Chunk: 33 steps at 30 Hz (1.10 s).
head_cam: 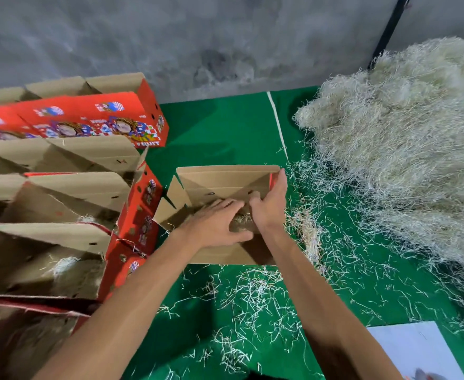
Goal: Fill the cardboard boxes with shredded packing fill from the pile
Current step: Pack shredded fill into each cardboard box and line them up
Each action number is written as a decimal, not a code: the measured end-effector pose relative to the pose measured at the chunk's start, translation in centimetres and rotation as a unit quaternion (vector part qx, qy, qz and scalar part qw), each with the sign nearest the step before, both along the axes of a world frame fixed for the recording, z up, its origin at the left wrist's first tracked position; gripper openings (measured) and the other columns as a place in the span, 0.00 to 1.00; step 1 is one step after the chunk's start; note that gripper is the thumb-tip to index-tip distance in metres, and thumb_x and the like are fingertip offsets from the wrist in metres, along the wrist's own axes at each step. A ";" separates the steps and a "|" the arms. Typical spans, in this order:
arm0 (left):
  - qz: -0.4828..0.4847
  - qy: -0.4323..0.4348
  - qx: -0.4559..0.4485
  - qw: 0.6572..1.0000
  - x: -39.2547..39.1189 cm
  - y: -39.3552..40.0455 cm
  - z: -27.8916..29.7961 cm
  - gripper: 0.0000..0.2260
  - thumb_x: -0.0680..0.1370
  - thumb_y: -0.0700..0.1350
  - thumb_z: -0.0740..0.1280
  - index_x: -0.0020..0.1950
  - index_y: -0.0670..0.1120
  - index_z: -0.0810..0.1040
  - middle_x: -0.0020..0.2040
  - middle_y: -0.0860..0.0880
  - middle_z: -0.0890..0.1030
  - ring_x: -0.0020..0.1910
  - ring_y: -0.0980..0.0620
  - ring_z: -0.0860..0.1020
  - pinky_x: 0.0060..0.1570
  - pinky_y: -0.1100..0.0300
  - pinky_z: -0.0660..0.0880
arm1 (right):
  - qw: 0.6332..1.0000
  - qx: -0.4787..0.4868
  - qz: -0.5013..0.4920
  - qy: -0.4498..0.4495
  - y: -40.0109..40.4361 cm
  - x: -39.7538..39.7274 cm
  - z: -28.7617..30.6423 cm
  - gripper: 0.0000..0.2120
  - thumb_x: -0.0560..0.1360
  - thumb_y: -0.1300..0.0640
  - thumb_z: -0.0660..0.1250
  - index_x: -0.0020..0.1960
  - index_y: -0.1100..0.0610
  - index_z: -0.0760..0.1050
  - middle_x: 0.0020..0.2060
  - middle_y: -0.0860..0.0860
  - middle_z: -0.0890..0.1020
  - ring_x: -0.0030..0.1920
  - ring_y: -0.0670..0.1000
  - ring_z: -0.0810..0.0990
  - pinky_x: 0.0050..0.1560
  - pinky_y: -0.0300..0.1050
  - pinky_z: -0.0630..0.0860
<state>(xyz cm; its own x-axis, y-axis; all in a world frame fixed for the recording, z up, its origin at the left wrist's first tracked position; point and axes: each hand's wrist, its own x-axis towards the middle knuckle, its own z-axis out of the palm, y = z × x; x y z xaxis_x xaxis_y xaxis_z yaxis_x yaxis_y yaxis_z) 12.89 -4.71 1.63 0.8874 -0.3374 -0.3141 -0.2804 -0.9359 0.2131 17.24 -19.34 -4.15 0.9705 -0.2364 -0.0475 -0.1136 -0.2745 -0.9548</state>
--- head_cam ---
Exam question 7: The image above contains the person's right forearm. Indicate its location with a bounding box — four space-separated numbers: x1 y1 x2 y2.
262 225 403 380

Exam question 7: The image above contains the pile of shredded paper filler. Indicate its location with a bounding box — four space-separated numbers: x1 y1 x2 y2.
294 37 464 349

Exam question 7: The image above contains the white pole with black grip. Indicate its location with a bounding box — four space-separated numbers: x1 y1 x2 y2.
369 0 412 72

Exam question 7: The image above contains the person's left forearm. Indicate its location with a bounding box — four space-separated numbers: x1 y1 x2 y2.
33 229 209 380

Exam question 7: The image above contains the white printed paper sheet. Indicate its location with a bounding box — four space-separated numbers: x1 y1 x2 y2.
366 320 464 380

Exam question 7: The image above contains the group of red fruit boxes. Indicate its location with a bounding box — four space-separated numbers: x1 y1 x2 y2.
0 72 170 149

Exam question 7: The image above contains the person's left hand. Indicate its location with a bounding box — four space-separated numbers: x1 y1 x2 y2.
172 197 255 250

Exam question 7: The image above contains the person's right hand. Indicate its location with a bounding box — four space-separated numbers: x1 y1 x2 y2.
249 170 290 234

